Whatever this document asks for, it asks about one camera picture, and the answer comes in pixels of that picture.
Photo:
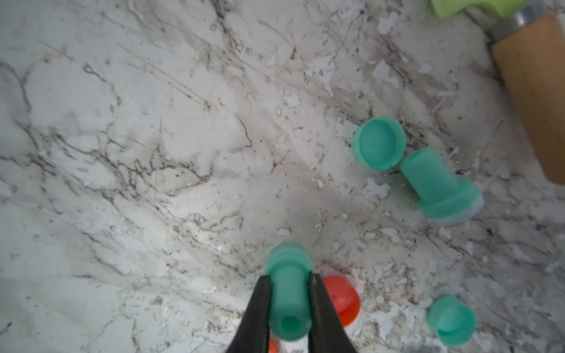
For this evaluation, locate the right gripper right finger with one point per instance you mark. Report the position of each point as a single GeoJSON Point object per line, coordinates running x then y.
{"type": "Point", "coordinates": [327, 333]}

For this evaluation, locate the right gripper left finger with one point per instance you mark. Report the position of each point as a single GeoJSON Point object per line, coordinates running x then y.
{"type": "Point", "coordinates": [253, 332]}

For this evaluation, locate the teal stamp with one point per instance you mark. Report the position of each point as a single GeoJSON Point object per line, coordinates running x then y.
{"type": "Point", "coordinates": [289, 267]}
{"type": "Point", "coordinates": [445, 198]}

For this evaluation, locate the red cap upper left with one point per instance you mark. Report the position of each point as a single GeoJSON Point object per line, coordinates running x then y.
{"type": "Point", "coordinates": [345, 298]}

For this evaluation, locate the teal cap left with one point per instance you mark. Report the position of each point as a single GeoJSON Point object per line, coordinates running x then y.
{"type": "Point", "coordinates": [452, 321]}

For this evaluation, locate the teal stamp lying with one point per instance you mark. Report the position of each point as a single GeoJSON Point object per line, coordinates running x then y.
{"type": "Point", "coordinates": [445, 198]}

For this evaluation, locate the teal cap near fork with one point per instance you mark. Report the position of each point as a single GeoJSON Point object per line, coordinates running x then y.
{"type": "Point", "coordinates": [379, 143]}

